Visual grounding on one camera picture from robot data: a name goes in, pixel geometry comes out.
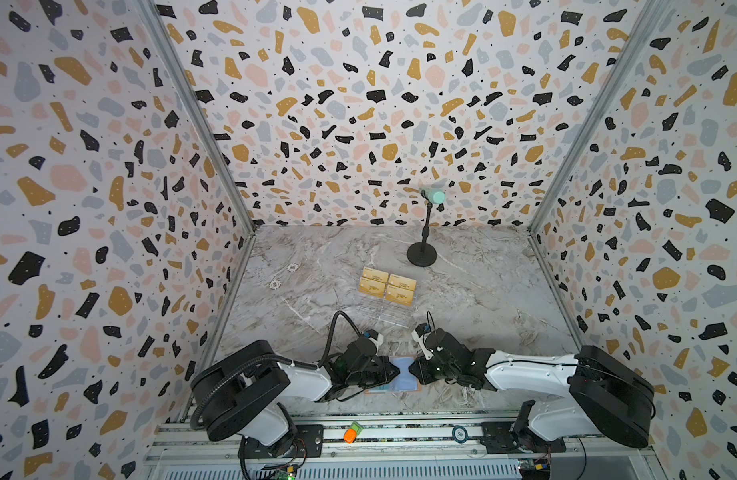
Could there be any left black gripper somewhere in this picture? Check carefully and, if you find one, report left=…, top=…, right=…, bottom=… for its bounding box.
left=349, top=355, right=404, bottom=388

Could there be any pink leather card holder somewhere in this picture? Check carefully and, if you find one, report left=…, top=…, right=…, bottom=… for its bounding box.
left=366, top=357, right=421, bottom=394

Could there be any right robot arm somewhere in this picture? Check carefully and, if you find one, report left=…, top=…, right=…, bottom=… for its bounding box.
left=409, top=324, right=655, bottom=453

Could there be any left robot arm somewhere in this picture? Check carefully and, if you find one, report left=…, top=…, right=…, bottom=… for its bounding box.
left=190, top=330, right=400, bottom=448

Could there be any clear acrylic card stand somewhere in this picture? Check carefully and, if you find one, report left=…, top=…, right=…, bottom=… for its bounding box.
left=348, top=266, right=418, bottom=327

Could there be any gold card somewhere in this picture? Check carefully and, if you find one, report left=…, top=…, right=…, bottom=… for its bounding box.
left=358, top=278, right=386, bottom=298
left=362, top=267, right=389, bottom=283
left=384, top=285, right=414, bottom=307
left=388, top=274, right=417, bottom=291

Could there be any gold card back right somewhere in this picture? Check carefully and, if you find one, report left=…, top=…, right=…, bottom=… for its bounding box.
left=388, top=274, right=417, bottom=291

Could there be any gold card back left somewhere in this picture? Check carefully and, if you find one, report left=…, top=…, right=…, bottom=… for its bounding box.
left=362, top=267, right=389, bottom=283

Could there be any orange green small tool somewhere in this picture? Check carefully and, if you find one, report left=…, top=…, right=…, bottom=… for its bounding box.
left=344, top=422, right=364, bottom=444

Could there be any black microphone stand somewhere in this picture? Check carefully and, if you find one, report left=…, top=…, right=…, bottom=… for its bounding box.
left=406, top=201, right=437, bottom=267

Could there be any mint green microphone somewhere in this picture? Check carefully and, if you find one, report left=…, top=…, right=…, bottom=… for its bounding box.
left=420, top=188, right=446, bottom=205

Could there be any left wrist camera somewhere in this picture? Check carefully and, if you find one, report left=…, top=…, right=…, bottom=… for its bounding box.
left=364, top=329, right=384, bottom=349

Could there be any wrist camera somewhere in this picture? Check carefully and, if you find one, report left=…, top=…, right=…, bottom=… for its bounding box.
left=412, top=323, right=434, bottom=361
left=364, top=329, right=384, bottom=349

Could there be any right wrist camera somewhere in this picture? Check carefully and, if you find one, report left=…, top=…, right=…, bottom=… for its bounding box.
left=412, top=323, right=434, bottom=361

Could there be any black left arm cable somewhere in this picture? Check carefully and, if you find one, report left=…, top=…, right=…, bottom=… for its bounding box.
left=189, top=310, right=366, bottom=430

